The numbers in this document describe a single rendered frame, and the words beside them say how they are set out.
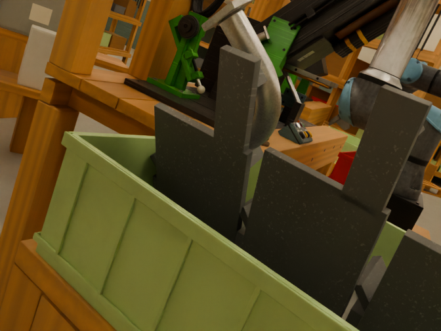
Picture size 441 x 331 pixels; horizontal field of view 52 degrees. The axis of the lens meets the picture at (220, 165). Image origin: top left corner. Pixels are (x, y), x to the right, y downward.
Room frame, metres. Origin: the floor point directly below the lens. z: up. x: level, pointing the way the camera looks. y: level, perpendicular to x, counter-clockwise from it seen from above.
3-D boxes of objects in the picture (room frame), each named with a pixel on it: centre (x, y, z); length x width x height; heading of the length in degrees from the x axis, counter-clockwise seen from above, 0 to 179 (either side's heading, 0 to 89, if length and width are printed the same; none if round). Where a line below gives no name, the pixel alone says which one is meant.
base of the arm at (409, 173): (1.16, -0.43, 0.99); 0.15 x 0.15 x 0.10
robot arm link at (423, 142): (1.16, -0.42, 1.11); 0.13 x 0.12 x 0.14; 63
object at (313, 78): (1.92, -0.12, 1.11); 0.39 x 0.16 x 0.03; 70
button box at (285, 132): (1.60, -0.21, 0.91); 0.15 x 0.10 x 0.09; 160
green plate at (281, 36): (1.79, -0.03, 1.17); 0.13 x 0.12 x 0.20; 160
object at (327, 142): (1.78, -0.26, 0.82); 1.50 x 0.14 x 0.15; 160
